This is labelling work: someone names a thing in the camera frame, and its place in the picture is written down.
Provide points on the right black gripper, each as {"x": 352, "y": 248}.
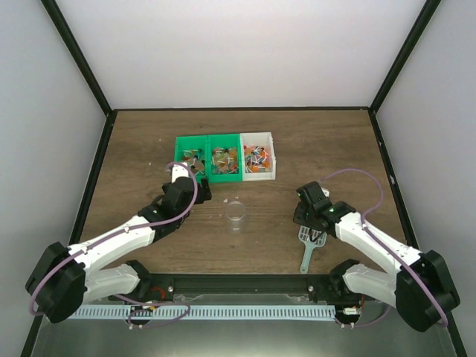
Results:
{"x": 298, "y": 216}

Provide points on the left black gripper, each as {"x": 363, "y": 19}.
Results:
{"x": 207, "y": 195}

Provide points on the light blue slotted scoop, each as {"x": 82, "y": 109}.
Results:
{"x": 311, "y": 239}

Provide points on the clear plastic cup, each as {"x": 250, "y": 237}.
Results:
{"x": 235, "y": 215}

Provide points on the green candy bin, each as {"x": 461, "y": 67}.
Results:
{"x": 192, "y": 150}
{"x": 224, "y": 158}

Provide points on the white candy bin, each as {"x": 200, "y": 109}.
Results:
{"x": 258, "y": 162}

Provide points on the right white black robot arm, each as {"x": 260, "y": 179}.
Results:
{"x": 418, "y": 285}

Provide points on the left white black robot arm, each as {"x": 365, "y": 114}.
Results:
{"x": 67, "y": 277}

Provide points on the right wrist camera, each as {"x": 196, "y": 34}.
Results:
{"x": 326, "y": 192}

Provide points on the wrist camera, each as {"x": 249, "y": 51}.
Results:
{"x": 326, "y": 192}
{"x": 177, "y": 171}

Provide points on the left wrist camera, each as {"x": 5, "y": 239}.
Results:
{"x": 177, "y": 171}

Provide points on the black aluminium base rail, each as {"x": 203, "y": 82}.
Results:
{"x": 314, "y": 287}

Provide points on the light blue slotted cable duct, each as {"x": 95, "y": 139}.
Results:
{"x": 207, "y": 313}

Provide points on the black frame post left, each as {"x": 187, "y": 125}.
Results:
{"x": 60, "y": 23}

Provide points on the black frame post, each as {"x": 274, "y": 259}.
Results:
{"x": 60, "y": 23}
{"x": 420, "y": 24}

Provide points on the black frame post right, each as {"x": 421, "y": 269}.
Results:
{"x": 420, "y": 24}

